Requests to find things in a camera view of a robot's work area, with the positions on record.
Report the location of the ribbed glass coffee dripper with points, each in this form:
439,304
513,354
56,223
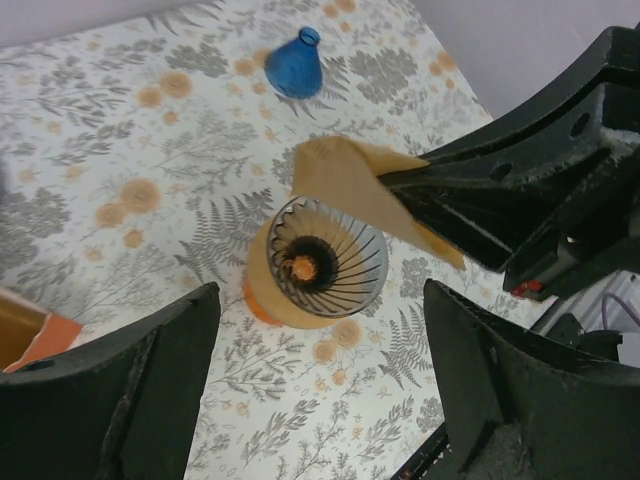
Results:
328,263

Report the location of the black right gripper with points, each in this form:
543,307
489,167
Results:
535,193

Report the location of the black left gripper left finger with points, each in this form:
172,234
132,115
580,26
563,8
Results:
123,406

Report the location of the floral patterned table mat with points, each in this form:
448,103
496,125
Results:
141,159

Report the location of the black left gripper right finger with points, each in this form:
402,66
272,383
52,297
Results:
518,405

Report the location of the brown paper coffee filter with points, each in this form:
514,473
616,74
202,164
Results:
344,174

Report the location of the bamboo ring dripper stand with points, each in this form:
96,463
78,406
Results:
269,295

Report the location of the blue cone dripper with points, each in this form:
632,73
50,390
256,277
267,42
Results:
294,69

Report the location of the orange coffee filter box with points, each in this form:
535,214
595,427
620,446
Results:
30,333

